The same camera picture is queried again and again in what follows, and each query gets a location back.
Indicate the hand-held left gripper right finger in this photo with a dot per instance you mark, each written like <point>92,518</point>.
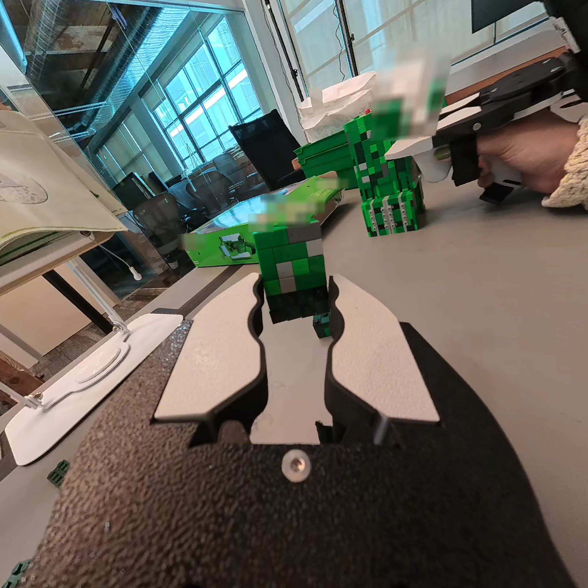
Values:
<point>379,367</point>

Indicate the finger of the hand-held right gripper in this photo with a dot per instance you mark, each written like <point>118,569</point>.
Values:
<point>418,146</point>
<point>459,108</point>

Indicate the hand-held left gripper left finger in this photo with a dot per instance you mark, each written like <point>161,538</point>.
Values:
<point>216,363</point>

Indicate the green lego creeper figure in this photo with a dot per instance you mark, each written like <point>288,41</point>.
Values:
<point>386,183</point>

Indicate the green lego head block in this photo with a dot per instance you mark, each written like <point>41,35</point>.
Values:
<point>289,271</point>

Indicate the person's right forearm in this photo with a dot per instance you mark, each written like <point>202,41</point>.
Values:
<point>572,183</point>

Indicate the green lego set box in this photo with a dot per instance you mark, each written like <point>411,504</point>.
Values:
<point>220,229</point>

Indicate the small green lego piece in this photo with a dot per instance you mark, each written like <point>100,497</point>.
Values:
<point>58,473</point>
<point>16,574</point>

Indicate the lego instruction booklet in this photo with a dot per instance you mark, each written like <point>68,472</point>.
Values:
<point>41,193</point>

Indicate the person's right hand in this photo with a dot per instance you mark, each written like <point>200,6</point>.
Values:
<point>533,151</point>

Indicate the green plastic bin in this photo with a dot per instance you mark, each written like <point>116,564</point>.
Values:
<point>326,160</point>

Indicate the white paper bag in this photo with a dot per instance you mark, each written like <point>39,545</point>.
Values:
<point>335,101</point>

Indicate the white book stand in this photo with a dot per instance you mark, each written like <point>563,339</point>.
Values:
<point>78,381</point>

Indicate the dark office chair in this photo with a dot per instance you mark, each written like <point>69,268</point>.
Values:
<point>156,216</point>

